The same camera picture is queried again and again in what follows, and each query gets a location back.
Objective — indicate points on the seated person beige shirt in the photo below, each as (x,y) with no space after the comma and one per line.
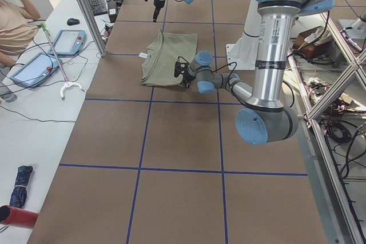
(16,32)

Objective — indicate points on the white reacher grabber stick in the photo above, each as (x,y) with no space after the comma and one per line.
(67,83)

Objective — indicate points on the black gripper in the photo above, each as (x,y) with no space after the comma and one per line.
(157,4)
(187,76)

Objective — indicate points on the black keyboard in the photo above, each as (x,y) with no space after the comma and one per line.
(98,7)

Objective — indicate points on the blue teach pendant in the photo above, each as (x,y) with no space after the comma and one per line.
(69,42)
(35,71)

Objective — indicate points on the aluminium frame post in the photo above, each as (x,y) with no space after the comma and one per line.
(92,25)

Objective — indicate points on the white paper hang tag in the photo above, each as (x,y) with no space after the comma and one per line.
(143,55)

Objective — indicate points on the near blue teach pendant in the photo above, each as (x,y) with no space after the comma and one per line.
(35,71)

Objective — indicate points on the folded dark blue umbrella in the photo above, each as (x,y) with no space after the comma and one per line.
(19,193)

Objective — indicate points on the green long-sleeve shirt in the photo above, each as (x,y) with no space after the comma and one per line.
(159,65)

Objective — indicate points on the aluminium frame truss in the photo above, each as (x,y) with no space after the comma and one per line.
(331,103)

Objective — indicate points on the far blue teach pendant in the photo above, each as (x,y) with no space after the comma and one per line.
(69,42)

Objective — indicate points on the brown box with cables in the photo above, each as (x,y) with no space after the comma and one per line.
(313,42)

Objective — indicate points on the black power adapter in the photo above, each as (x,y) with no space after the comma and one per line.
(112,10)

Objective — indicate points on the red cylinder tube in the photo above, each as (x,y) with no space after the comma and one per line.
(17,217)

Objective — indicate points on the black computer mouse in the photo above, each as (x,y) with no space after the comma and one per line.
(72,22)

